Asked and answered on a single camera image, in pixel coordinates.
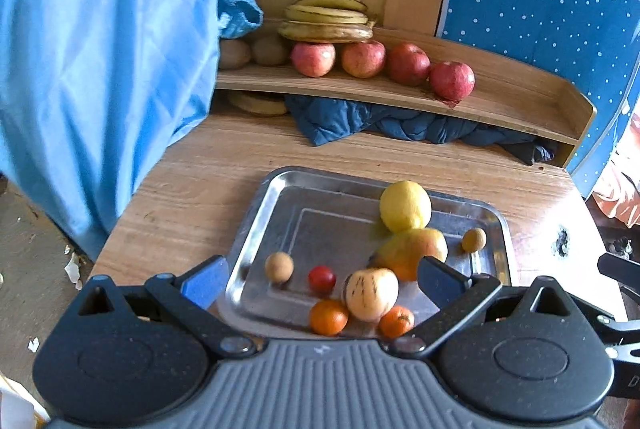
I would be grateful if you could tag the brown kiwi right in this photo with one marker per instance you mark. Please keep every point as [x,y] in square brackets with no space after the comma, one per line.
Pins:
[270,50]

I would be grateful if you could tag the brown kiwi left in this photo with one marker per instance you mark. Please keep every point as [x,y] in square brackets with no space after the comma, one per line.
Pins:
[234,54]

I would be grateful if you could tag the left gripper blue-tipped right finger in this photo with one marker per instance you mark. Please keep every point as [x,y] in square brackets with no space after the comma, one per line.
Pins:
[460,300]

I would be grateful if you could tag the red-yellow apple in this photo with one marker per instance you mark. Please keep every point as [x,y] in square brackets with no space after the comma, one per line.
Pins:
[363,59]
[313,60]

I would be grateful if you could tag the red cherry tomato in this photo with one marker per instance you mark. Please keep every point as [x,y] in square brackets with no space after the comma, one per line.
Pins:
[321,280]

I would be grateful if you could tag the middle banana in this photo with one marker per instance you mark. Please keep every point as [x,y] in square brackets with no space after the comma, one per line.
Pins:
[324,15]

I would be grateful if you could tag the red apple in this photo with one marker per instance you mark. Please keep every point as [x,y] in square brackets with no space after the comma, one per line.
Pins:
[407,64]
[452,81]

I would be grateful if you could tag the silver metal tray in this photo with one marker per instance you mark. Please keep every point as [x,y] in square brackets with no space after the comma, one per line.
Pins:
[332,219]

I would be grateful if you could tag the brown kiwi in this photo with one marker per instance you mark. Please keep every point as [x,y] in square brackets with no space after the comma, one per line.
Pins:
[270,50]
[234,54]

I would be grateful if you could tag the red-yellow apple leftmost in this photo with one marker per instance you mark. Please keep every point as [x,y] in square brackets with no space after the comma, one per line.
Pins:
[313,60]

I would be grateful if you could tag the small mandarin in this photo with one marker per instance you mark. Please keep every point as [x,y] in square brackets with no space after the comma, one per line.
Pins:
[396,322]

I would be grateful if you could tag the light blue cloth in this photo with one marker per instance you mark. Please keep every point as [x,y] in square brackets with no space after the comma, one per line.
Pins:
[94,91]

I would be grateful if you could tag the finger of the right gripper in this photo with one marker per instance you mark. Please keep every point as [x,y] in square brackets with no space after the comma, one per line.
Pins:
[625,272]
[623,335]

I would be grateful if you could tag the striped pepino melon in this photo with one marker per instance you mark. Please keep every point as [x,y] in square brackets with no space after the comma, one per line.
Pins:
[370,293]

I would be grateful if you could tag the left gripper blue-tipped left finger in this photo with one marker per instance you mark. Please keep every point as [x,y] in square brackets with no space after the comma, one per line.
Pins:
[185,301]

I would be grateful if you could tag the red apple rightmost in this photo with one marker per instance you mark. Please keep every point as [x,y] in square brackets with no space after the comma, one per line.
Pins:
[452,81]

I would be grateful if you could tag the top banana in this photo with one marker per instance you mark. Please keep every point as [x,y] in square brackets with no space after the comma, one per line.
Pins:
[349,5]

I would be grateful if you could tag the pink orange fabric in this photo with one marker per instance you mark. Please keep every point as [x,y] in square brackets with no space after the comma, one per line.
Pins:
[617,191]

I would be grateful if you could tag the small brown round fruit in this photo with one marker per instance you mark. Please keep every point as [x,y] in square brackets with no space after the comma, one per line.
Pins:
[279,267]

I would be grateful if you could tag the yellow lemon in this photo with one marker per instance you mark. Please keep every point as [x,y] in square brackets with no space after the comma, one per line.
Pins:
[405,205]

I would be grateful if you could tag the yellow-orange mango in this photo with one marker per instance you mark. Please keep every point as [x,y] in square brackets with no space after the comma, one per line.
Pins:
[403,252]

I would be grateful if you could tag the dark blue cloth under shelf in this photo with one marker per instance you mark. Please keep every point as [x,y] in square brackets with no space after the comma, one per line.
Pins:
[324,120]

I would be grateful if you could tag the wooden dish under shelf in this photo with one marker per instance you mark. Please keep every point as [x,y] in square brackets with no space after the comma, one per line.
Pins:
[258,104]

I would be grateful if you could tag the bottom brown banana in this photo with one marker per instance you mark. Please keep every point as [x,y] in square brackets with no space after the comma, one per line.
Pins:
[312,32]

